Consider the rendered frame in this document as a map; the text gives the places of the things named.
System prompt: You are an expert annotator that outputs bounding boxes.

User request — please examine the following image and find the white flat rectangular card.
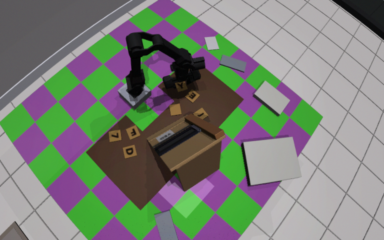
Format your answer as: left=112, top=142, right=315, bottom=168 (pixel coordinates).
left=204, top=36, right=219, bottom=51

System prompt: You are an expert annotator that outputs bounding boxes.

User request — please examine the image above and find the white paper ticket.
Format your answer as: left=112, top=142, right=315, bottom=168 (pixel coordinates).
left=156, top=130, right=175, bottom=143

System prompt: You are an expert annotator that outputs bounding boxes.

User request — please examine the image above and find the brown a-frame board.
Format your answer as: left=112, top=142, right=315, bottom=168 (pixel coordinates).
left=146, top=114, right=226, bottom=192

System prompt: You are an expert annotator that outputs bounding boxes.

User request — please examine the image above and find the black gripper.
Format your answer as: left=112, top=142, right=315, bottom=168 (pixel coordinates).
left=162, top=69, right=201, bottom=89

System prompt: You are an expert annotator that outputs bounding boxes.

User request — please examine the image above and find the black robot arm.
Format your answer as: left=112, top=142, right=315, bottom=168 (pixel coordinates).
left=125, top=31, right=206, bottom=99

